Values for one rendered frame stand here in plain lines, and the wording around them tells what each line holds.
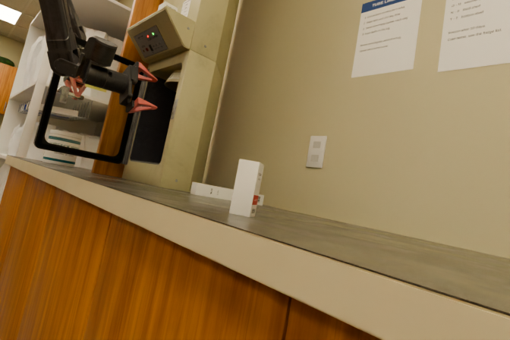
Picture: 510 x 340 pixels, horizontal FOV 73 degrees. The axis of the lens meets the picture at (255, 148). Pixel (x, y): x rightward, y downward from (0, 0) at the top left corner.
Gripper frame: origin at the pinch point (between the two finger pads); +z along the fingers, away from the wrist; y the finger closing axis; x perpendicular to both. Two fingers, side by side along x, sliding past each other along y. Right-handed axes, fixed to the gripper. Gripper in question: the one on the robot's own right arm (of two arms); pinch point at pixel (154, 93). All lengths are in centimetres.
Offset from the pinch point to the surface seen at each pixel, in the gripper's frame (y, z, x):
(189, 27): 25.4, 9.1, -6.5
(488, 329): -61, -19, -77
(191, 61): 15.7, 12.2, -2.4
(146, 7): 55, 6, 21
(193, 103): 2.9, 16.0, 2.8
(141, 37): 33.2, 2.2, 15.3
